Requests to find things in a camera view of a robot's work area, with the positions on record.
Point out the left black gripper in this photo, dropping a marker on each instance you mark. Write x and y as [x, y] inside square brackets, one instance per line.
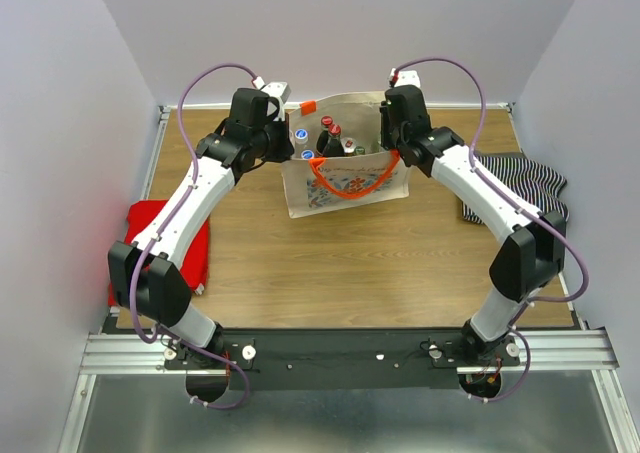
[285, 148]

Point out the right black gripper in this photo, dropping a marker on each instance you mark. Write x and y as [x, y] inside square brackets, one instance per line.
[385, 119]

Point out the clear plastic water bottle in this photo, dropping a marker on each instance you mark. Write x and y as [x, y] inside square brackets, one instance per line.
[300, 141]

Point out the blue label water bottle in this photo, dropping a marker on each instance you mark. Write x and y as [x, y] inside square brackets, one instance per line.
[307, 154]

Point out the red bull energy can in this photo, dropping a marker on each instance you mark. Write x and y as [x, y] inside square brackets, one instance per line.
[349, 146]

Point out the cola glass bottle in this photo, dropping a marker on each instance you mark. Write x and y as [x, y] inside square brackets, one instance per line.
[334, 146]
[326, 123]

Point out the beige canvas tote bag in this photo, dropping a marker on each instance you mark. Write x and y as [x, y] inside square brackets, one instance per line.
[317, 185]

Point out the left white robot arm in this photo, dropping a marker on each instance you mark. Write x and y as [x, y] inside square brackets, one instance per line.
[145, 274]

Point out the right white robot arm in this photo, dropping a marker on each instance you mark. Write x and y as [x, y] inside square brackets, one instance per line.
[531, 252]

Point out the red folded cloth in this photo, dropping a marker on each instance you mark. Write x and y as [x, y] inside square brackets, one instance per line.
[195, 267]

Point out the striped folded cloth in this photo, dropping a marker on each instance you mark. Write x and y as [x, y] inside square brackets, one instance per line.
[534, 182]

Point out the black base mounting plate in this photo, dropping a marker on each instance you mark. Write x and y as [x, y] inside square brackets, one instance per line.
[358, 358]

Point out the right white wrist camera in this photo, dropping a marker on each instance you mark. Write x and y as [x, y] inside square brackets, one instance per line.
[399, 78]

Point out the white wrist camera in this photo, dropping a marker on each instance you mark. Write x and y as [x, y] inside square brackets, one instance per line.
[399, 78]
[278, 93]

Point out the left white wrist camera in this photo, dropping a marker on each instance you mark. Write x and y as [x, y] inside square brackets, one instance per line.
[278, 93]

